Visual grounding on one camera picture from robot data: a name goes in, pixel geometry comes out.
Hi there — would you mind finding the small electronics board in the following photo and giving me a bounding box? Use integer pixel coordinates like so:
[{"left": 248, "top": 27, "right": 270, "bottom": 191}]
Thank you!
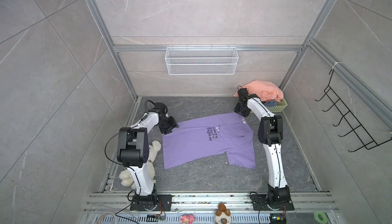
[{"left": 146, "top": 214, "right": 165, "bottom": 222}]

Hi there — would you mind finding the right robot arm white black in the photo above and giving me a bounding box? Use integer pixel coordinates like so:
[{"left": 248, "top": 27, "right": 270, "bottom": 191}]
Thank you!
[{"left": 234, "top": 86, "right": 291, "bottom": 211}]

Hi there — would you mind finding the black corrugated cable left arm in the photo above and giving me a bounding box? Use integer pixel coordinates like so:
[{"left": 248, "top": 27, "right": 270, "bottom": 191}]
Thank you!
[{"left": 144, "top": 99, "right": 157, "bottom": 114}]

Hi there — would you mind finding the aluminium frame rail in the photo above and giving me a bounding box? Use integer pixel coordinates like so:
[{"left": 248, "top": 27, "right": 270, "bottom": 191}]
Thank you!
[{"left": 85, "top": 0, "right": 138, "bottom": 101}]

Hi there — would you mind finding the green yellow electronics box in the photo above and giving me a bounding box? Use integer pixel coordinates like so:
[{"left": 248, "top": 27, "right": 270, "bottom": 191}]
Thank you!
[{"left": 269, "top": 213, "right": 286, "bottom": 224}]

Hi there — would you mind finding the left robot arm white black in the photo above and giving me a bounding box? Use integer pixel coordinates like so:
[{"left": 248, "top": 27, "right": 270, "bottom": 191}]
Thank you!
[{"left": 117, "top": 100, "right": 178, "bottom": 211}]

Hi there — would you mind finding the orange t shirt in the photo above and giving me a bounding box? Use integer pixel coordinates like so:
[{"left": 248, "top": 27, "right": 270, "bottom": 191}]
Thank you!
[{"left": 243, "top": 81, "right": 284, "bottom": 102}]

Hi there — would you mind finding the green plastic basket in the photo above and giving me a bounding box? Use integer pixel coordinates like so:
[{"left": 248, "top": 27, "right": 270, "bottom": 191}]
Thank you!
[{"left": 267, "top": 99, "right": 287, "bottom": 113}]

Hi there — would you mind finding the brown white small plush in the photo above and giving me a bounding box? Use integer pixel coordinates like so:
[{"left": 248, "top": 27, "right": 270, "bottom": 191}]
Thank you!
[{"left": 215, "top": 203, "right": 232, "bottom": 224}]

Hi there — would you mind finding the purple t shirt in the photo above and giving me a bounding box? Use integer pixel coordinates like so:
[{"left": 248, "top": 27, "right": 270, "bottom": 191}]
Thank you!
[{"left": 162, "top": 113, "right": 256, "bottom": 169}]

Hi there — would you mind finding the green tape roll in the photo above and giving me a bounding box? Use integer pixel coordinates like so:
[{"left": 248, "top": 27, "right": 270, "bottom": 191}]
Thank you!
[{"left": 313, "top": 211, "right": 328, "bottom": 224}]

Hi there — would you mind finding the white wire mesh basket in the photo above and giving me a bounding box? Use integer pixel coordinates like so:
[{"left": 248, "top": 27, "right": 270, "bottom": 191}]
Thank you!
[{"left": 165, "top": 47, "right": 239, "bottom": 75}]

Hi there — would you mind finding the black wire hook rack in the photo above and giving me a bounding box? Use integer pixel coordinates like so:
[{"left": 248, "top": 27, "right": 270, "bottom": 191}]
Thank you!
[{"left": 314, "top": 69, "right": 392, "bottom": 153}]

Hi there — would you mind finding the white plush dog toy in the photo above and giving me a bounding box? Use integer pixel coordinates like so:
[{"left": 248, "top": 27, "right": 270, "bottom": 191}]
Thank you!
[{"left": 119, "top": 140, "right": 161, "bottom": 190}]

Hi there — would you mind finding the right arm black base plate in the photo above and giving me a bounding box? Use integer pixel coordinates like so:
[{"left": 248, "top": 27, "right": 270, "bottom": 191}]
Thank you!
[{"left": 249, "top": 192, "right": 295, "bottom": 211}]

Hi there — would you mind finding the pink small toy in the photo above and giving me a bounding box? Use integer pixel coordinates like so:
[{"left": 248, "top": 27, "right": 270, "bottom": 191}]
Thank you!
[{"left": 180, "top": 214, "right": 196, "bottom": 224}]

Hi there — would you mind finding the dark blue t shirt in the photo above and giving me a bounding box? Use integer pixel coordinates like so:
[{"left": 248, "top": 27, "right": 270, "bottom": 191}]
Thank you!
[{"left": 262, "top": 100, "right": 278, "bottom": 107}]

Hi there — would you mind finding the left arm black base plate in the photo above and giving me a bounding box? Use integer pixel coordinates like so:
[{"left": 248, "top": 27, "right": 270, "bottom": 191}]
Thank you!
[{"left": 130, "top": 194, "right": 173, "bottom": 212}]

